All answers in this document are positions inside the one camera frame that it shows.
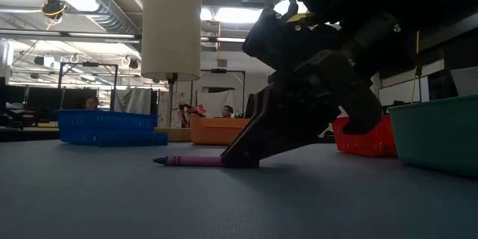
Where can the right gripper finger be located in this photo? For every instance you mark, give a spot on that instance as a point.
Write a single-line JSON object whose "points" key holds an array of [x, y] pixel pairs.
{"points": [[284, 119]]}

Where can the purple crayon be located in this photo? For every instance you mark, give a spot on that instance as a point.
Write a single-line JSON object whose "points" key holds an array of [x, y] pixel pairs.
{"points": [[194, 161]]}

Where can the black machine cabinet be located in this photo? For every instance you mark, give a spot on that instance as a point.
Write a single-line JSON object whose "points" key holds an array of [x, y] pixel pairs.
{"points": [[253, 106]]}

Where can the long ceiling light fixture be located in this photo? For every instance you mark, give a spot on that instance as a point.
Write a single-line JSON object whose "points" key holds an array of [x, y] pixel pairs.
{"points": [[93, 34], [228, 39]]}

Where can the person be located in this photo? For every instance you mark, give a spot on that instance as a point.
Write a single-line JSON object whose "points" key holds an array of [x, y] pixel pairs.
{"points": [[90, 102], [227, 111]]}

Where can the white hanging cloth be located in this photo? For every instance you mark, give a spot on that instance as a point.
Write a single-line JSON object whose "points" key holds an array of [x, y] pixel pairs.
{"points": [[214, 104], [132, 101]]}

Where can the orange plastic bin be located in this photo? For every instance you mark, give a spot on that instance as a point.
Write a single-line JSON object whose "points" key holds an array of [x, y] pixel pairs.
{"points": [[213, 132]]}

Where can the small red object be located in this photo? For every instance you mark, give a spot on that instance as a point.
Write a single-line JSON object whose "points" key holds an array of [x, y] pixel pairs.
{"points": [[199, 110]]}

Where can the red plastic basket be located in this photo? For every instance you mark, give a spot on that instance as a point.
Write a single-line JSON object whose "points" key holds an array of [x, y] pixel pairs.
{"points": [[373, 145]]}

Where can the blue-grey table mat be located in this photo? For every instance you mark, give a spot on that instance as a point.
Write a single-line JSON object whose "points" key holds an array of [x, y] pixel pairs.
{"points": [[239, 213]]}

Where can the white shade wooden-base lamp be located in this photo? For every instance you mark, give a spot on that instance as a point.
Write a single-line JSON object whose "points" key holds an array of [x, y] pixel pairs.
{"points": [[170, 33]]}

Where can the whiteboard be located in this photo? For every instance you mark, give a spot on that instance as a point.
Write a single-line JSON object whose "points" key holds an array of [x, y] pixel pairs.
{"points": [[399, 91]]}

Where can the teal plastic bin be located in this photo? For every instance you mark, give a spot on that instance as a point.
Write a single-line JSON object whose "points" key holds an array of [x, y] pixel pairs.
{"points": [[437, 138]]}

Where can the blue plastic basket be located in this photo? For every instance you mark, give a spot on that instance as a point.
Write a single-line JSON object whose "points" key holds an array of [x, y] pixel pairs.
{"points": [[93, 127]]}

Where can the black desk monitor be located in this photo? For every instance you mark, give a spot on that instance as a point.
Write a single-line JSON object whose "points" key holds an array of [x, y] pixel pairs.
{"points": [[37, 99]]}

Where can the black metal rig frame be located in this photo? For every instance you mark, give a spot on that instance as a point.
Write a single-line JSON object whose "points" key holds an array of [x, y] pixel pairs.
{"points": [[114, 82], [244, 89]]}

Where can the silver ventilation duct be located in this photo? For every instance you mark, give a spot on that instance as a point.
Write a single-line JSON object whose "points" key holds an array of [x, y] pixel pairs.
{"points": [[104, 3]]}

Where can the black aluminium table frame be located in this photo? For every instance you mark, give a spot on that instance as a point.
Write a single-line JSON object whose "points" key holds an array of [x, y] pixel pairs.
{"points": [[22, 134]]}

